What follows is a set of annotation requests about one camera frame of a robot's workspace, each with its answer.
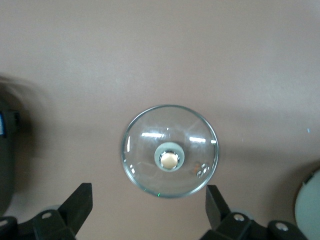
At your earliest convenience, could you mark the black rice cooker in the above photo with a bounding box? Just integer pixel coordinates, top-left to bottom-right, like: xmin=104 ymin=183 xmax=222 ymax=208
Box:
xmin=0 ymin=74 xmax=48 ymax=218

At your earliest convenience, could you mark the stainless steel pot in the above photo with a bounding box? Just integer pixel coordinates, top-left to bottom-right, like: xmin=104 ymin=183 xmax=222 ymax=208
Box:
xmin=294 ymin=167 xmax=320 ymax=237

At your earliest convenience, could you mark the brown table cloth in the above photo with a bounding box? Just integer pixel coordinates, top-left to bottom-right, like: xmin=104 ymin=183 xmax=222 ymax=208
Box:
xmin=0 ymin=0 xmax=320 ymax=240

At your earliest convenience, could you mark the glass pot lid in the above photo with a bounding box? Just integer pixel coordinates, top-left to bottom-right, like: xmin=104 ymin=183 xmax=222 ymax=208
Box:
xmin=120 ymin=104 xmax=220 ymax=200

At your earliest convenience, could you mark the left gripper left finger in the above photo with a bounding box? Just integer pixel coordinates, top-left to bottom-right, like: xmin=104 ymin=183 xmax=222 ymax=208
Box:
xmin=0 ymin=182 xmax=94 ymax=240

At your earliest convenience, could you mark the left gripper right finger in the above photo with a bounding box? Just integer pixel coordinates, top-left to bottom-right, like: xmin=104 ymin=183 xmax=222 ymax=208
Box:
xmin=199 ymin=184 xmax=309 ymax=240

